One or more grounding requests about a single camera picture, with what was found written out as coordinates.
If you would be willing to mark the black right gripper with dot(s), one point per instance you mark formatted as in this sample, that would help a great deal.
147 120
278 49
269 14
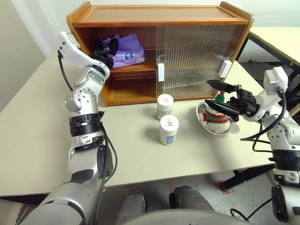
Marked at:
246 103

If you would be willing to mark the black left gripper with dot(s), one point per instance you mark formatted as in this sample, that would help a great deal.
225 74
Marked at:
100 56

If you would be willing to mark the purple tissue box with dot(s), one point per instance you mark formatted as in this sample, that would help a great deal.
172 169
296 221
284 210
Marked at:
131 51

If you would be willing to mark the christmas plush toy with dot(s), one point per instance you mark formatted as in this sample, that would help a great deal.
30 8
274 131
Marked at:
215 118

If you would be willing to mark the silver metal bowl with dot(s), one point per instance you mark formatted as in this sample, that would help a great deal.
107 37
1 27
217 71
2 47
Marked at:
199 113

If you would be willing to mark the ribbed glass sliding door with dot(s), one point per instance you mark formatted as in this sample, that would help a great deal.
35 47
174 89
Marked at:
160 47
239 47

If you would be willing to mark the white plastic bottle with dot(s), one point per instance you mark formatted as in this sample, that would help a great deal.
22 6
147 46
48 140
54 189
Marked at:
165 105

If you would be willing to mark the white bottle blue patterned label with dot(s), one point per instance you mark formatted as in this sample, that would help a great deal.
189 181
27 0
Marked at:
168 131

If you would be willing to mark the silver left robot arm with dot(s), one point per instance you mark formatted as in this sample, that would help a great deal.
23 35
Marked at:
82 103

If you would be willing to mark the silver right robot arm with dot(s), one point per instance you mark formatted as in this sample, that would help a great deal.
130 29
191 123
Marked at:
286 136

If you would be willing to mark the wooden cabinet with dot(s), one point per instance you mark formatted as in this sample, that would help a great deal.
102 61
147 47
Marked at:
150 14

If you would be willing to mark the black floor mat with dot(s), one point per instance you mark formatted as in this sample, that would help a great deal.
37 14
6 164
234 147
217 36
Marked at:
260 68

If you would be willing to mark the black table leg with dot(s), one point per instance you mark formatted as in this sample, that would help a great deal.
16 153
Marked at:
248 177

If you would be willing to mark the red floor tape mark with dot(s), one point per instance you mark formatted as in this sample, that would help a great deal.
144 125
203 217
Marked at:
228 192

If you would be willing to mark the dark grey rounded shape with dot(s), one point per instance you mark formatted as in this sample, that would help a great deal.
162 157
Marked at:
131 206
189 199

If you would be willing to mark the pale grey curved rim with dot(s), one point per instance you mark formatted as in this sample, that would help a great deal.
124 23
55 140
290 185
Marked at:
187 219

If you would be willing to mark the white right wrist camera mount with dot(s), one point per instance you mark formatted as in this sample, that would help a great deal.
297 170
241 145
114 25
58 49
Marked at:
274 79

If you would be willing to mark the beige table black frame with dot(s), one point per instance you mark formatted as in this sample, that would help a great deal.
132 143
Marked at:
276 35

